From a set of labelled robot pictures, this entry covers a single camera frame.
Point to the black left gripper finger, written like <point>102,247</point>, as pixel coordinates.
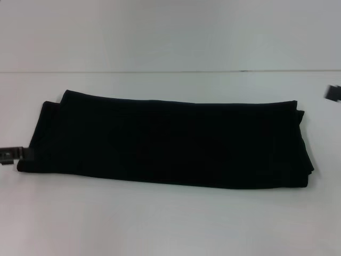
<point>13,154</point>

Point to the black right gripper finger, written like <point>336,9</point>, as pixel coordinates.
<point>333,92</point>

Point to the black shirt with FREE print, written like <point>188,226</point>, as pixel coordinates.
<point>160,138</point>

